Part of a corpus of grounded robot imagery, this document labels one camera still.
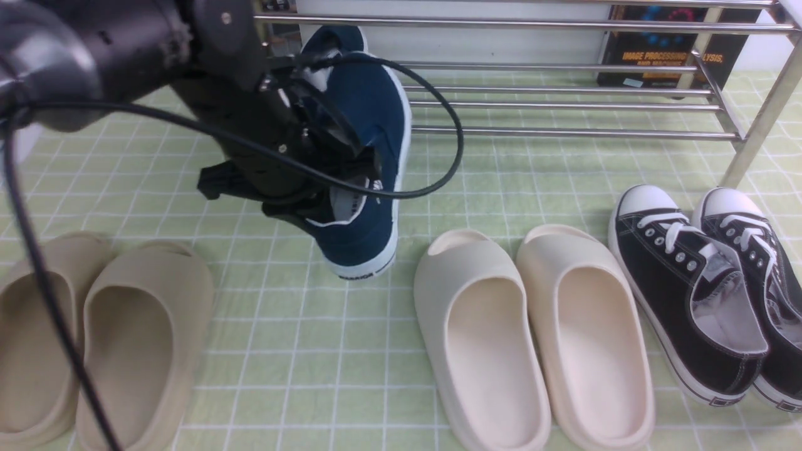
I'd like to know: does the black canvas sneaker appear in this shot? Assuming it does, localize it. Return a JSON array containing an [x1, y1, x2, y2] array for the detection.
[[608, 184, 769, 407], [691, 187, 801, 413]]

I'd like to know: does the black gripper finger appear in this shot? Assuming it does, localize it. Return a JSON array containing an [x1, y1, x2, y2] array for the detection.
[[261, 197, 336, 237]]

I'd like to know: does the cream right slipper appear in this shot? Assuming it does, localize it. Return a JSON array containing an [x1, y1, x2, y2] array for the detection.
[[515, 224, 655, 450]]

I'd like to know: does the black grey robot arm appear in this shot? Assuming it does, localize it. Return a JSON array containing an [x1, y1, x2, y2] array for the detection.
[[2, 1, 379, 223]]

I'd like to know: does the black left canvas sneaker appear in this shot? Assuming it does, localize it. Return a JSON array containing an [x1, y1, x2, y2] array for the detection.
[[608, 184, 769, 407]]

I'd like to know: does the black right canvas sneaker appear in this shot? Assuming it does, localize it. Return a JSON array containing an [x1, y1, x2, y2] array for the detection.
[[691, 187, 801, 413]]

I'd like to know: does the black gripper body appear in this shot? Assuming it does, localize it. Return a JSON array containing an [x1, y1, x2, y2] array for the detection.
[[172, 63, 378, 205]]

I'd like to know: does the green checked floor cloth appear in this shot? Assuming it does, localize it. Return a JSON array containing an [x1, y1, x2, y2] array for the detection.
[[14, 85, 801, 450]]

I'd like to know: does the navy slip-on shoe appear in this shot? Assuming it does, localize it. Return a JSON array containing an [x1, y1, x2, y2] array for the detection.
[[303, 51, 412, 280], [301, 25, 372, 74]]

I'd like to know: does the tan left slipper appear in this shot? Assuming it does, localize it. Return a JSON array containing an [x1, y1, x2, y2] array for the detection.
[[1, 231, 113, 450]]

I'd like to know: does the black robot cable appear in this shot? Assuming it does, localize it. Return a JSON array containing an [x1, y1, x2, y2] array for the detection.
[[0, 55, 465, 451]]

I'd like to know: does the cream slipper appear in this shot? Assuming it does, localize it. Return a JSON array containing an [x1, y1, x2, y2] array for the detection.
[[414, 229, 552, 450], [515, 224, 655, 450]]

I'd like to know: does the dark image processing book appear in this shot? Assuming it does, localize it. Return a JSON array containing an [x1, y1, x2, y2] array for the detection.
[[596, 5, 748, 89]]

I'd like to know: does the tan right slipper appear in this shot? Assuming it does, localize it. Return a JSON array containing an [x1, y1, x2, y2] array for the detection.
[[83, 241, 215, 450]]

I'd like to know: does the tan slipper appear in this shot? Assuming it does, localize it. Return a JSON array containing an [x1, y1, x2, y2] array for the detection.
[[1, 231, 113, 450], [83, 241, 215, 450]]

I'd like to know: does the cream left slipper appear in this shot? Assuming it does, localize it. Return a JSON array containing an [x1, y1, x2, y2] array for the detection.
[[414, 229, 552, 450]]

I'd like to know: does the metal shoe rack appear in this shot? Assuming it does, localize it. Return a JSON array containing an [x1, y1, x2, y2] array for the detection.
[[251, 0, 802, 189]]

